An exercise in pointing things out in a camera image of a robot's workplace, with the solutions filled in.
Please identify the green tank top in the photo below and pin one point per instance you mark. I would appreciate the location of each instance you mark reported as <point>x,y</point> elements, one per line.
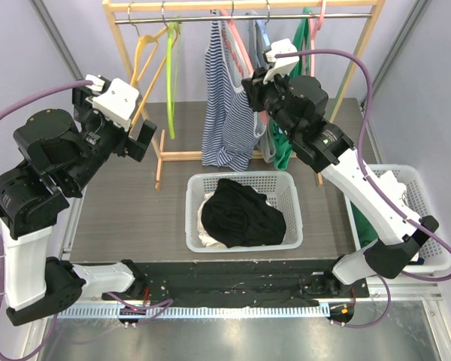
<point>283,149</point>

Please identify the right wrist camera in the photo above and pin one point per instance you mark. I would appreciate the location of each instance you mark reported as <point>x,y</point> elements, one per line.
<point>282,59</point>

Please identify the blue striped tank top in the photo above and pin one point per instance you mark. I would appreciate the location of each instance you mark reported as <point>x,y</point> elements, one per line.
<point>231,128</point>

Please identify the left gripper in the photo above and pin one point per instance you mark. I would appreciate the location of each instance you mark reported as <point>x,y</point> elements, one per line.
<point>134,147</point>

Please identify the pink hanger with striped top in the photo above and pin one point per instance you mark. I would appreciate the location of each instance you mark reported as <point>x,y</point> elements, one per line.
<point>236,56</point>

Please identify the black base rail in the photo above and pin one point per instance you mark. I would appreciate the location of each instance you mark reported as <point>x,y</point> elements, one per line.
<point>259,283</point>

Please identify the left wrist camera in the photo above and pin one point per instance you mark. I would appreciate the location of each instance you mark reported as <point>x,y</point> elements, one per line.
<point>117,101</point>

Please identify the yellow plastic hanger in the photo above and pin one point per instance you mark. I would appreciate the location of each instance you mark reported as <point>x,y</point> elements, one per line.
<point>140,67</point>

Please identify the white basket right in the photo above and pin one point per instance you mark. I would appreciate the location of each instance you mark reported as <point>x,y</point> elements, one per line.
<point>432,257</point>

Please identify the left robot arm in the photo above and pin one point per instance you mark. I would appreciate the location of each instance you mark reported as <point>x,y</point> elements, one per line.
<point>62,151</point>

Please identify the white basket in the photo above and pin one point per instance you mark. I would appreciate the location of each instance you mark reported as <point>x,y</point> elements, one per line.
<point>278,186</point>
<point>432,257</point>

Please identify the pink hanger with green top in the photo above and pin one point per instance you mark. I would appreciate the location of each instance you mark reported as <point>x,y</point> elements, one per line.
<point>314,29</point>

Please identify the green cloth in basket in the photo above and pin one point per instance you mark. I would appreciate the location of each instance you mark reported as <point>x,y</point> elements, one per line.
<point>365,231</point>

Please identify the lime green hanger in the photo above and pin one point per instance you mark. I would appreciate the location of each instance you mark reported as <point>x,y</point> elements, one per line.
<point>171,70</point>

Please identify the white slotted cable duct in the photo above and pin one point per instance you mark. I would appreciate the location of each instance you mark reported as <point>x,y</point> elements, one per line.
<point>115,310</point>

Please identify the wooden clothes rack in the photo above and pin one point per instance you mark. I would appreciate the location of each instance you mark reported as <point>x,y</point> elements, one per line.
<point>110,8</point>

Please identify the grey tank top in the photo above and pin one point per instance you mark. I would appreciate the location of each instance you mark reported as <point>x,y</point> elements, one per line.
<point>257,58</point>

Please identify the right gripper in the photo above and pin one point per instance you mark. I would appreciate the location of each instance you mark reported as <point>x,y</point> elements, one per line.
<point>253,92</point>

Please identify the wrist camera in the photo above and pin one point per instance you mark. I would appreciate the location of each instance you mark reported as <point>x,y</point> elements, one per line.
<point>117,101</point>
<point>282,59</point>

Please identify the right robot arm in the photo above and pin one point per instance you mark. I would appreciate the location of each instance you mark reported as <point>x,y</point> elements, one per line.
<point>297,105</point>

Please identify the white basket centre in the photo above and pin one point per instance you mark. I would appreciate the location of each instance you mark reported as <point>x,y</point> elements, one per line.
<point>278,186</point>

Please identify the white tank top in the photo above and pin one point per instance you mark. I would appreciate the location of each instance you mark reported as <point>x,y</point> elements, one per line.
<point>204,237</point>

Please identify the light blue hanger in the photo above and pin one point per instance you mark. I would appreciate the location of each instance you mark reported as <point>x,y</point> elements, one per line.
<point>261,29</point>

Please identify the black tank top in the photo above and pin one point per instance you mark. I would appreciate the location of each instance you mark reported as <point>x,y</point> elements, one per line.
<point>244,218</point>

